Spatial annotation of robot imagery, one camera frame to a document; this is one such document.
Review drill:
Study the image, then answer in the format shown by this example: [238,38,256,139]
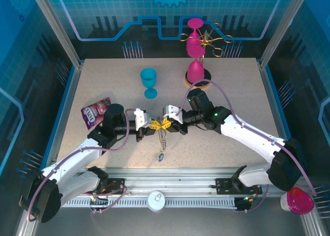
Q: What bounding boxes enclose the silver keyring with chain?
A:
[157,119,169,154]

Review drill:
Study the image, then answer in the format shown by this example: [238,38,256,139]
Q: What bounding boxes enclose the purple candy packet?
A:
[80,97,111,130]

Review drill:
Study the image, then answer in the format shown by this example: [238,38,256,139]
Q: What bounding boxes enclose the pink plastic goblet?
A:
[187,45,206,83]

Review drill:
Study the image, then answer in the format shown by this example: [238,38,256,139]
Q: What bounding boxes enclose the blue plastic goblet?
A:
[140,68,158,99]

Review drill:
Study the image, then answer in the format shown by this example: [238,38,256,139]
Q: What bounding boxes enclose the white round can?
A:
[146,191,166,211]

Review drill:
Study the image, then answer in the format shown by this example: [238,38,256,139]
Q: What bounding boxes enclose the pink and white cup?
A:
[280,187,315,215]

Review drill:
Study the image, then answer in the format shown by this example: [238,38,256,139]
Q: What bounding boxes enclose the gold wire glass rack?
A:
[177,21,234,91]

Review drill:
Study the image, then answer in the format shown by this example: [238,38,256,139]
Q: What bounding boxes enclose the aluminium side rail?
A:
[257,59,304,176]
[43,62,85,170]

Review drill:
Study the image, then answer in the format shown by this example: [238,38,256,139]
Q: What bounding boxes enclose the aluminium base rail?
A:
[77,167,284,195]

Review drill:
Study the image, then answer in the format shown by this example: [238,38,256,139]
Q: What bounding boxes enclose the white slotted cable duct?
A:
[61,196,238,209]

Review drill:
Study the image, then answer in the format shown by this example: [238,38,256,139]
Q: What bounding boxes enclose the aluminium frame post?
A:
[28,0,85,68]
[259,0,311,68]

